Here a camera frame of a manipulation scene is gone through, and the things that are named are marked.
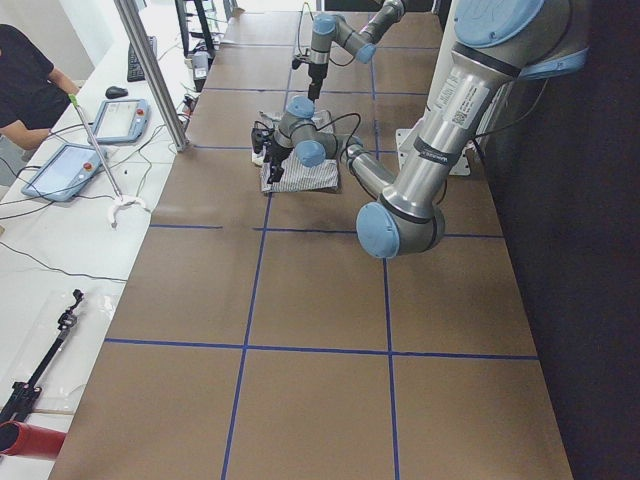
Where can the far teach pendant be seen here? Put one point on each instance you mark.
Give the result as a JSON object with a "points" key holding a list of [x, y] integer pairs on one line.
{"points": [[121, 121]]}

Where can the teach pendant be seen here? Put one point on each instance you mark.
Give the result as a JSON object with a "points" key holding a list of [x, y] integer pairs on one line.
{"points": [[65, 174], [121, 121]]}

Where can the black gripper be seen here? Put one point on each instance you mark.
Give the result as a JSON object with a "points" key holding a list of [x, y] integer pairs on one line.
{"points": [[278, 159], [315, 75]]}

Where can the aluminium frame post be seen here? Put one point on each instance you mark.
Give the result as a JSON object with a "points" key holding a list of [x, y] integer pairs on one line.
{"points": [[138, 37]]}

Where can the black computer mouse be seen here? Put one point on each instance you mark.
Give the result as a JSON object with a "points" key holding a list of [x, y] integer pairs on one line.
{"points": [[115, 92]]}

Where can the black keyboard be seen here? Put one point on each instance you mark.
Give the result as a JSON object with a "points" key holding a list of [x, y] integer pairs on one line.
{"points": [[135, 71]]}

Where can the silver reacher grabber stick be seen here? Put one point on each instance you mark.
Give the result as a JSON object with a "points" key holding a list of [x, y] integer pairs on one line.
{"points": [[121, 200]]}

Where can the black grabber tool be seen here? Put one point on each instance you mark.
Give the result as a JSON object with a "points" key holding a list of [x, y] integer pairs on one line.
{"points": [[25, 393]]}

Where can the near teach pendant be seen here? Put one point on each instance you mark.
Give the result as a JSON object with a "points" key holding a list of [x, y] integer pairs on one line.
{"points": [[65, 174]]}

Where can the striped polo shirt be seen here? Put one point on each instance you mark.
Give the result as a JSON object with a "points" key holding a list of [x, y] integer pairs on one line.
{"points": [[296, 176]]}

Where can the person in black shirt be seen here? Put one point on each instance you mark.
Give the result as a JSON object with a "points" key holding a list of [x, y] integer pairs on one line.
{"points": [[34, 93]]}

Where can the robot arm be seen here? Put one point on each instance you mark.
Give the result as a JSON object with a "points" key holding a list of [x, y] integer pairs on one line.
{"points": [[329, 29], [496, 42]]}

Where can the red cylinder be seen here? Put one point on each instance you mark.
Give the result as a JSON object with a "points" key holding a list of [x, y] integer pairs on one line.
{"points": [[30, 441]]}

